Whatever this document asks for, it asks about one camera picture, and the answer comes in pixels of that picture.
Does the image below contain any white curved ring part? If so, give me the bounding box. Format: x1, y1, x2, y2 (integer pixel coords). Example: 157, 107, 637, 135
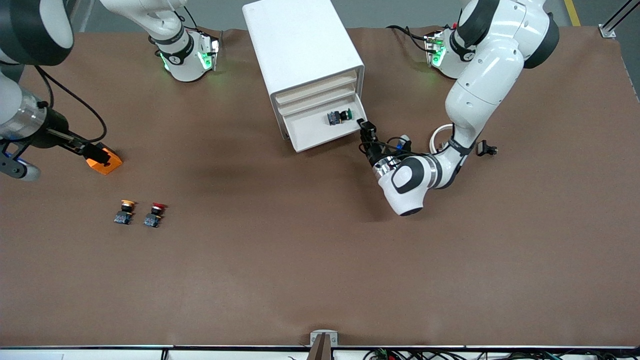
429, 123, 454, 153

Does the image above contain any grey metal edge bracket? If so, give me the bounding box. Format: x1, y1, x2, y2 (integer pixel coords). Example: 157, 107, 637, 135
309, 329, 339, 347

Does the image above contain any red push button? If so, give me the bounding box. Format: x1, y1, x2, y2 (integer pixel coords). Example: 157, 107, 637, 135
143, 202, 168, 229

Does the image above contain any yellow push button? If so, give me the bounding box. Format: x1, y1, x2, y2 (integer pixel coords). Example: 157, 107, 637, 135
113, 199, 137, 225

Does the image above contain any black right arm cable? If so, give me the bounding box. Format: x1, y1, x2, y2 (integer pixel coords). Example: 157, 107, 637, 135
34, 65, 108, 144

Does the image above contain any tangled cable bundle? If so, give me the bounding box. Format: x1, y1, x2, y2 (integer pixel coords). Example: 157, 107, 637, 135
362, 348, 640, 360

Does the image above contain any orange and black button box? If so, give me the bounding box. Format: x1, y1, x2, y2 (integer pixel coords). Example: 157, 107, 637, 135
85, 145, 123, 176

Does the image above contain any aluminium frame post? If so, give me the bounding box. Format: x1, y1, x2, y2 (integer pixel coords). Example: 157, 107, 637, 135
599, 0, 640, 39

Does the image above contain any green push button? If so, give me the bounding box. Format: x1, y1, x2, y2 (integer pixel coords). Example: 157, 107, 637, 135
327, 108, 354, 127

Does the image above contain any brown wedge post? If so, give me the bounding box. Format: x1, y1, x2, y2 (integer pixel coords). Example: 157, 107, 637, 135
306, 333, 334, 360

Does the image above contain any black base power cable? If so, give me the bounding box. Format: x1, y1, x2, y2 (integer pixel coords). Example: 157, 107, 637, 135
386, 24, 432, 55

